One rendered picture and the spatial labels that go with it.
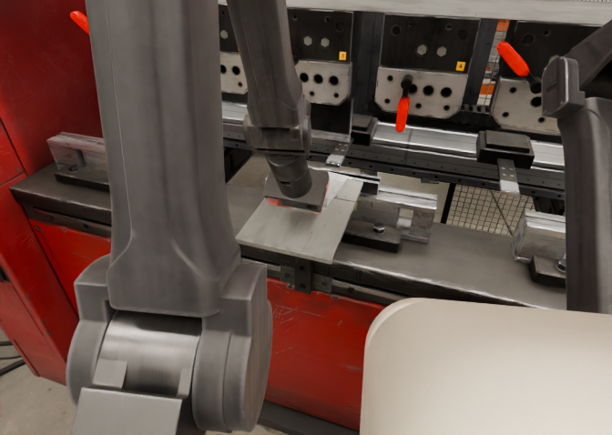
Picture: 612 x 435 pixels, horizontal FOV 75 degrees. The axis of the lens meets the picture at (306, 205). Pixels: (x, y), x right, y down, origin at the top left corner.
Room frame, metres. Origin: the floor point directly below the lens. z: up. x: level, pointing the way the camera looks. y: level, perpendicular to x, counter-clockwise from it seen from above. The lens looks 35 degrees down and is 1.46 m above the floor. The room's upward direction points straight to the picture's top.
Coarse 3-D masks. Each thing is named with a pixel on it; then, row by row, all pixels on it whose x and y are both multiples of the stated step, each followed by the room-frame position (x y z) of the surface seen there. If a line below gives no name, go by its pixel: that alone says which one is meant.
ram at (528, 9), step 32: (224, 0) 0.80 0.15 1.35; (288, 0) 0.76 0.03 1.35; (320, 0) 0.74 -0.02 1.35; (352, 0) 0.73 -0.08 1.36; (384, 0) 0.71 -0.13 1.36; (416, 0) 0.70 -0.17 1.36; (448, 0) 0.68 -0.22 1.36; (480, 0) 0.67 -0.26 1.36; (512, 0) 0.65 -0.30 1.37; (544, 0) 0.64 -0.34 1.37; (576, 0) 0.63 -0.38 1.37
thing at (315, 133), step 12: (312, 108) 0.78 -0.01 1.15; (324, 108) 0.77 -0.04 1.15; (336, 108) 0.76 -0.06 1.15; (348, 108) 0.76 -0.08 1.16; (312, 120) 0.78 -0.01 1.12; (324, 120) 0.77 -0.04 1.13; (336, 120) 0.76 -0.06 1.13; (348, 120) 0.76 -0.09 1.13; (312, 132) 0.79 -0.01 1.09; (324, 132) 0.78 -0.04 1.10; (336, 132) 0.76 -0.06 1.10; (348, 132) 0.76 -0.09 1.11
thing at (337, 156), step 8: (352, 120) 0.99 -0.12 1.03; (360, 120) 0.99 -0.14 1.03; (368, 120) 0.99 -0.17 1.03; (376, 120) 1.02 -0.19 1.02; (352, 128) 0.96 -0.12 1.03; (360, 128) 0.95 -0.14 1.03; (368, 128) 0.96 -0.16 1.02; (376, 128) 1.02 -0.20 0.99; (352, 136) 0.95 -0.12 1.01; (360, 136) 0.94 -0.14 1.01; (368, 136) 0.93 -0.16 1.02; (336, 144) 0.91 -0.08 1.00; (344, 144) 0.91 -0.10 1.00; (360, 144) 0.94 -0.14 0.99; (368, 144) 0.93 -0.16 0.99; (336, 152) 0.86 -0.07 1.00; (344, 152) 0.86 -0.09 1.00; (328, 160) 0.82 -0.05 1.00; (336, 160) 0.82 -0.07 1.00
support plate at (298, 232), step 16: (352, 192) 0.69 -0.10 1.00; (272, 208) 0.63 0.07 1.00; (288, 208) 0.63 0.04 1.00; (336, 208) 0.63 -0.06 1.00; (352, 208) 0.64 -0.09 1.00; (256, 224) 0.58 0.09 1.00; (272, 224) 0.58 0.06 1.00; (288, 224) 0.58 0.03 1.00; (304, 224) 0.58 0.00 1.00; (320, 224) 0.58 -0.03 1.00; (336, 224) 0.58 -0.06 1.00; (240, 240) 0.54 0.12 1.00; (256, 240) 0.54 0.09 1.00; (272, 240) 0.54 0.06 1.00; (288, 240) 0.54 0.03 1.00; (304, 240) 0.54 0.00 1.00; (320, 240) 0.54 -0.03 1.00; (336, 240) 0.54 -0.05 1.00; (304, 256) 0.50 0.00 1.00; (320, 256) 0.50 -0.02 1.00
